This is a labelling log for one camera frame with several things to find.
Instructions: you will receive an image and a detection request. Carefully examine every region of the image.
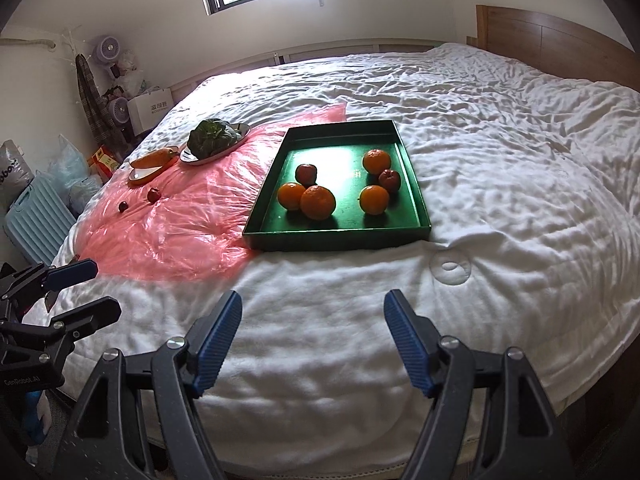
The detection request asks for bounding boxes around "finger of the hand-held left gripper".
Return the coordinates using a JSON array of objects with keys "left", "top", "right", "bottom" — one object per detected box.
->
[
  {"left": 47, "top": 296, "right": 122, "bottom": 347},
  {"left": 0, "top": 259, "right": 99, "bottom": 307}
]

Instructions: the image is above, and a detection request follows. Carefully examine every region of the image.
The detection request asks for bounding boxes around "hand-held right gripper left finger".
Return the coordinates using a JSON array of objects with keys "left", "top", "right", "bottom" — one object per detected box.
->
[{"left": 57, "top": 290, "right": 243, "bottom": 480}]

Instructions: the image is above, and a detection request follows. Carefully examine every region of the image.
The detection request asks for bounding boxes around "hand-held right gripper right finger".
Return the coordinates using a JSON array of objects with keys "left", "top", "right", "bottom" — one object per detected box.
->
[{"left": 383, "top": 289, "right": 576, "bottom": 480}]

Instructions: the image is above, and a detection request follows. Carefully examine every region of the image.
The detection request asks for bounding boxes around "orange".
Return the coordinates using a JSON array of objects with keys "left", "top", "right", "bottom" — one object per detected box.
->
[
  {"left": 277, "top": 182, "right": 307, "bottom": 210},
  {"left": 362, "top": 149, "right": 392, "bottom": 176},
  {"left": 359, "top": 185, "right": 390, "bottom": 216},
  {"left": 300, "top": 185, "right": 337, "bottom": 222}
]

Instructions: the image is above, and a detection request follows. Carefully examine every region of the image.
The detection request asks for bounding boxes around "green rectangular tray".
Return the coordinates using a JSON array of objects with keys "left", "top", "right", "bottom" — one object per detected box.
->
[{"left": 242, "top": 120, "right": 432, "bottom": 252}]

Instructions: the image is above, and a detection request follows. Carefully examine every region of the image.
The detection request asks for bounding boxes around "person's left hand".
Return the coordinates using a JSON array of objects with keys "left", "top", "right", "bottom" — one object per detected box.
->
[{"left": 22, "top": 390, "right": 53, "bottom": 448}]

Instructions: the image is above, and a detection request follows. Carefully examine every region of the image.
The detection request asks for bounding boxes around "light blue suitcase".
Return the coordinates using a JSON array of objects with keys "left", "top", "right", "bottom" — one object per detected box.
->
[{"left": 4, "top": 172, "right": 77, "bottom": 266}]

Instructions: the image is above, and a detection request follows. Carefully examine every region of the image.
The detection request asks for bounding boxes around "clear plastic bag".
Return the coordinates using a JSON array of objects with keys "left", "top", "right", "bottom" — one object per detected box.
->
[{"left": 47, "top": 134, "right": 103, "bottom": 213}]

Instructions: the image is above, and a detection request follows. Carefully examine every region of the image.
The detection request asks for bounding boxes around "white plate with brown rim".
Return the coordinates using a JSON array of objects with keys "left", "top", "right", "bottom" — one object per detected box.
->
[{"left": 127, "top": 152, "right": 178, "bottom": 185}]

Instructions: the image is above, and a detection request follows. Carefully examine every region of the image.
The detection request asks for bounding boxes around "pink plastic sheet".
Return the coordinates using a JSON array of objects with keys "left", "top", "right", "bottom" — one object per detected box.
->
[{"left": 77, "top": 102, "right": 348, "bottom": 281}]

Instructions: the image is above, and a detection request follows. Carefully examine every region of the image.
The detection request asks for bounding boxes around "grey printed bag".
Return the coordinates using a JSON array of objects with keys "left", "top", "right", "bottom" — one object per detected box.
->
[{"left": 0, "top": 140, "right": 35, "bottom": 201}]

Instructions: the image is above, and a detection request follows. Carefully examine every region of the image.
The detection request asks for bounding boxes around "carrot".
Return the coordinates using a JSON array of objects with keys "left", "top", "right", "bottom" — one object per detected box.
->
[{"left": 130, "top": 146, "right": 179, "bottom": 170}]

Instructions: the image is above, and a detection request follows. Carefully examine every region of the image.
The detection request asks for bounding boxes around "small grey fan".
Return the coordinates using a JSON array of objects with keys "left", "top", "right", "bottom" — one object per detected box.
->
[{"left": 107, "top": 97, "right": 132, "bottom": 129}]

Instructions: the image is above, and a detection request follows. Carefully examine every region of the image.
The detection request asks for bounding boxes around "plaid scarf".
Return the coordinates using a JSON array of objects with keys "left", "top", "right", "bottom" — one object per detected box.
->
[{"left": 75, "top": 53, "right": 118, "bottom": 146}]

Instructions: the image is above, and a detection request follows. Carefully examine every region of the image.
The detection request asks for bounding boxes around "white cardboard box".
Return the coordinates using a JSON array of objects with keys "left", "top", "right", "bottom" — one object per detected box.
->
[{"left": 127, "top": 87, "right": 173, "bottom": 133}]

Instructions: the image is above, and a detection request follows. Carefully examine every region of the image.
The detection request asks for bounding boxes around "green leafy vegetable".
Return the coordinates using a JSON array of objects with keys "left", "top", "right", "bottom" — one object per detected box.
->
[{"left": 187, "top": 118, "right": 241, "bottom": 158}]

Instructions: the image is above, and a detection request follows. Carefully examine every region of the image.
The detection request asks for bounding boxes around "white plastic bag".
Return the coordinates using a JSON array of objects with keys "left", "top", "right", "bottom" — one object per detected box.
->
[{"left": 117, "top": 50, "right": 147, "bottom": 96}]

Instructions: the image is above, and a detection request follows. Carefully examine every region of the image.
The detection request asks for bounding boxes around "white plate with dark rim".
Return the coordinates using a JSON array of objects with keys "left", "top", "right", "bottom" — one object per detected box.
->
[{"left": 180, "top": 122, "right": 252, "bottom": 166}]

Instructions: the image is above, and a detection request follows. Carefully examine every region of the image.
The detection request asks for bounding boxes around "purple and white fan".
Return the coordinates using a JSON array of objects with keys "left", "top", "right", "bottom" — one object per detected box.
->
[{"left": 95, "top": 35, "right": 121, "bottom": 63}]

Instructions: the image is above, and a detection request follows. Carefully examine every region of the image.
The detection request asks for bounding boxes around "wooden headboard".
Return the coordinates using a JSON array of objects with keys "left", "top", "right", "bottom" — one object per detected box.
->
[{"left": 467, "top": 5, "right": 640, "bottom": 83}]

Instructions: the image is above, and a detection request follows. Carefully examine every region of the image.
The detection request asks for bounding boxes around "white wall pipe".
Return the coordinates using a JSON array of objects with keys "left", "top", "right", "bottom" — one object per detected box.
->
[{"left": 0, "top": 37, "right": 57, "bottom": 52}]

